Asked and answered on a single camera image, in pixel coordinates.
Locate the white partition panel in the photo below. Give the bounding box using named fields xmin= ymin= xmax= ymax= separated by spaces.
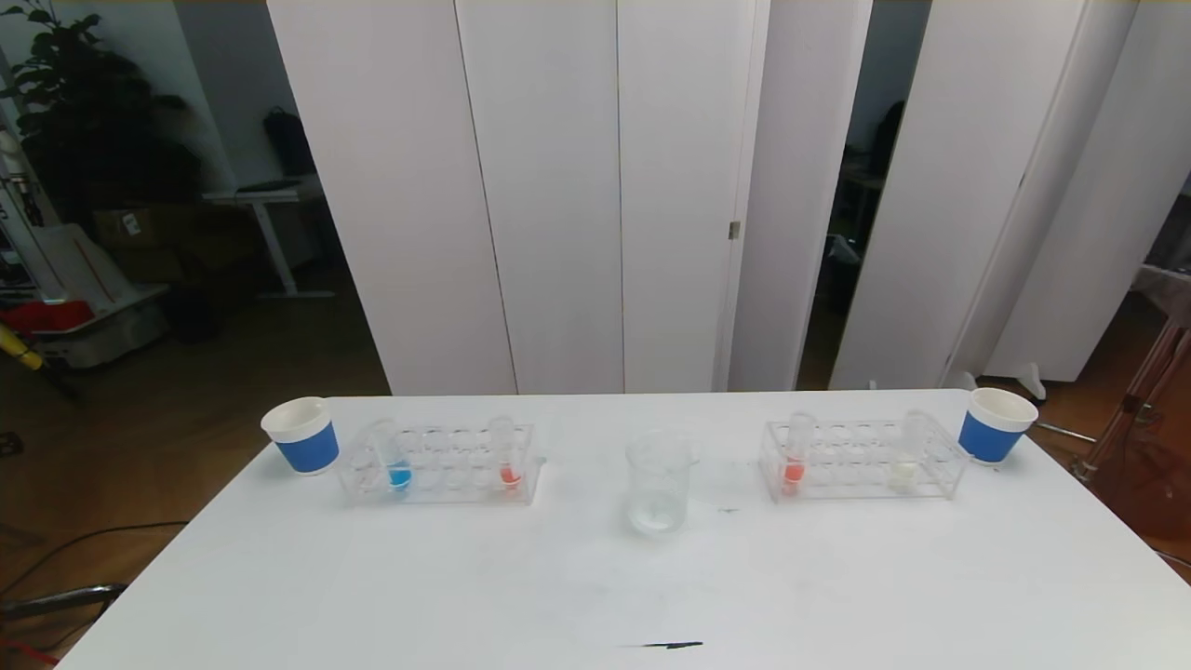
xmin=984 ymin=0 xmax=1191 ymax=384
xmin=266 ymin=0 xmax=517 ymax=396
xmin=830 ymin=0 xmax=1088 ymax=390
xmin=454 ymin=0 xmax=624 ymax=395
xmin=729 ymin=0 xmax=874 ymax=392
xmin=616 ymin=0 xmax=771 ymax=395

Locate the metal chair leg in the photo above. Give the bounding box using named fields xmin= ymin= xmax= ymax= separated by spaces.
xmin=0 ymin=583 xmax=127 ymax=620

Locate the brown cardboard box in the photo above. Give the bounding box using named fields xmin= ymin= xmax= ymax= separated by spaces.
xmin=93 ymin=207 xmax=187 ymax=252

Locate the test tube with red pigment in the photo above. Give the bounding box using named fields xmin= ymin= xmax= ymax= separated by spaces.
xmin=780 ymin=413 xmax=816 ymax=496
xmin=488 ymin=416 xmax=524 ymax=490

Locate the clear glass beaker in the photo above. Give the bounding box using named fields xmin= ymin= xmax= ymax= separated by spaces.
xmin=625 ymin=430 xmax=701 ymax=535

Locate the yellow tool handle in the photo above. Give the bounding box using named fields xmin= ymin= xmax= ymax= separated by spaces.
xmin=0 ymin=324 xmax=43 ymax=371

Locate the white office desk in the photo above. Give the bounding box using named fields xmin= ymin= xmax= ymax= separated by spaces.
xmin=203 ymin=179 xmax=336 ymax=301

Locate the blue white paper cup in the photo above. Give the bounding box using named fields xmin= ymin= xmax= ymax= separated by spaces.
xmin=957 ymin=388 xmax=1039 ymax=465
xmin=261 ymin=397 xmax=341 ymax=476

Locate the test tube with blue pigment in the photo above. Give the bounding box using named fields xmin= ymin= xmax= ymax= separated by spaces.
xmin=370 ymin=419 xmax=414 ymax=492

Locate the dark green potted plant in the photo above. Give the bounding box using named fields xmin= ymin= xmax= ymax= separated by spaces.
xmin=0 ymin=0 xmax=201 ymax=224

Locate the clear acrylic test tube rack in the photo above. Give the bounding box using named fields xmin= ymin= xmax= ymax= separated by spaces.
xmin=758 ymin=419 xmax=970 ymax=503
xmin=335 ymin=423 xmax=547 ymax=507

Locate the test tube with white pigment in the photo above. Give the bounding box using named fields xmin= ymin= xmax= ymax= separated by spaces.
xmin=889 ymin=410 xmax=933 ymax=490

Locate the white floor machine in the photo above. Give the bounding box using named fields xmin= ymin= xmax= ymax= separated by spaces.
xmin=0 ymin=223 xmax=170 ymax=370

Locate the black backpack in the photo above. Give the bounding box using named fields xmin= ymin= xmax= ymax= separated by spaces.
xmin=263 ymin=107 xmax=317 ymax=180

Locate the black floor cable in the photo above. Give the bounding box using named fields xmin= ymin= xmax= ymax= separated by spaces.
xmin=0 ymin=521 xmax=187 ymax=596

